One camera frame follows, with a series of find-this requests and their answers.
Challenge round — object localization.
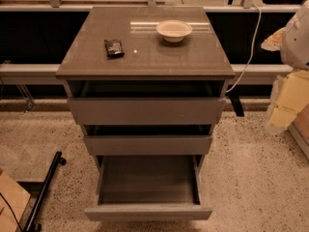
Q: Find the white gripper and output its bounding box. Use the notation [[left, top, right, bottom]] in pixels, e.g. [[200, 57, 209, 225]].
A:
[[264, 70, 309, 135]]

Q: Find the grey bottom drawer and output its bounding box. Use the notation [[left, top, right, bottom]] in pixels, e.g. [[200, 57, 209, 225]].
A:
[[85, 155, 211, 221]]

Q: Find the grey drawer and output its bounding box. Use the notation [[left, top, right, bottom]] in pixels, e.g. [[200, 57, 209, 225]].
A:
[[84, 125, 212, 156], [68, 98, 226, 125], [85, 155, 211, 221]]

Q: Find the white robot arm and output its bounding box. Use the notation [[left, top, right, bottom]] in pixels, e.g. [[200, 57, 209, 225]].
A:
[[261, 1, 309, 134]]

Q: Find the grey drawer cabinet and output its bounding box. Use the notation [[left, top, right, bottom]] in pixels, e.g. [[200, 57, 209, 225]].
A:
[[55, 6, 236, 172]]

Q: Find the grey middle drawer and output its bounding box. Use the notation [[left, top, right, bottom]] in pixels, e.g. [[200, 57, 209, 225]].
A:
[[84, 125, 212, 156]]

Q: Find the grey top drawer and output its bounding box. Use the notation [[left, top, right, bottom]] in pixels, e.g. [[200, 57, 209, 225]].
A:
[[68, 98, 226, 125]]

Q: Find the right cardboard box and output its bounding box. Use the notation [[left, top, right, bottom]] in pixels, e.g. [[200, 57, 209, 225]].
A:
[[289, 104, 309, 159]]

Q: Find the cardboard box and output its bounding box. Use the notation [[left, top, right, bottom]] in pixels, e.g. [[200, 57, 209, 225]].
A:
[[0, 170, 30, 232], [289, 104, 309, 159]]

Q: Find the white paper bowl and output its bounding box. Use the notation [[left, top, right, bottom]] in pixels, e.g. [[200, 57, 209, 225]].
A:
[[156, 20, 192, 43]]

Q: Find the black snack packet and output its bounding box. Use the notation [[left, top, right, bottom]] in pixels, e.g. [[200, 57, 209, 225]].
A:
[[104, 40, 125, 58]]

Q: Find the black metal stand leg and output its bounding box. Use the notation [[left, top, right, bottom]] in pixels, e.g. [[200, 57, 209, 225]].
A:
[[23, 151, 67, 232]]

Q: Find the left cardboard box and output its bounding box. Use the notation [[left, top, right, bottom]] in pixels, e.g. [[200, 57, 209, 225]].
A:
[[0, 170, 30, 232]]

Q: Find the black bracket behind cabinet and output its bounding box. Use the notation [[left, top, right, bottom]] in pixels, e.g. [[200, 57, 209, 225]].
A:
[[227, 87, 244, 117]]

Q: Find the white power cable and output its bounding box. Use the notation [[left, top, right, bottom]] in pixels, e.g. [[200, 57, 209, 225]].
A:
[[225, 4, 263, 94]]

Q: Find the metal railing frame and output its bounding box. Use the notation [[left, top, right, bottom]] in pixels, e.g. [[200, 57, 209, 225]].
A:
[[0, 0, 309, 86]]

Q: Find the black cable on box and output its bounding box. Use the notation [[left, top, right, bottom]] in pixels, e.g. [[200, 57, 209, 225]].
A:
[[0, 192, 23, 232]]

